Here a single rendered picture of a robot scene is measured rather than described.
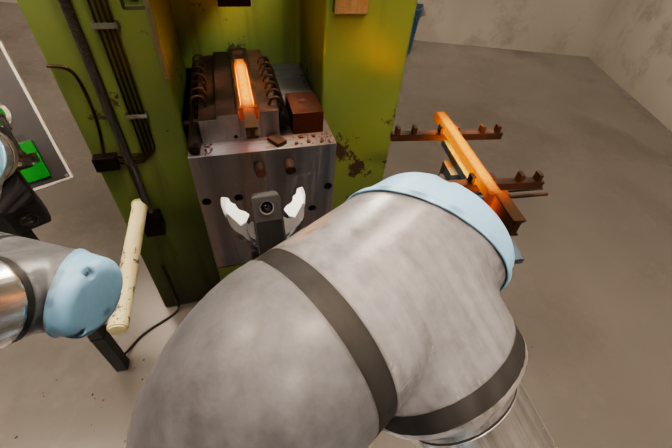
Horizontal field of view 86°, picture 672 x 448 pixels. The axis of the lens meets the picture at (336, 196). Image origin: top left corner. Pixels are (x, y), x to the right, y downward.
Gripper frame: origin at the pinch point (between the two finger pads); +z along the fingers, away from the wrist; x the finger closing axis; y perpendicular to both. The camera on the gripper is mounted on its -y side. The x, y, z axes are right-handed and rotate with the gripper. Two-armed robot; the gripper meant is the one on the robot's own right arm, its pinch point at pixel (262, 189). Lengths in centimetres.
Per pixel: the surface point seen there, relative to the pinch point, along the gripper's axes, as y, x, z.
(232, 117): 1.7, -4.0, 30.7
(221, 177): 15.6, -9.0, 24.7
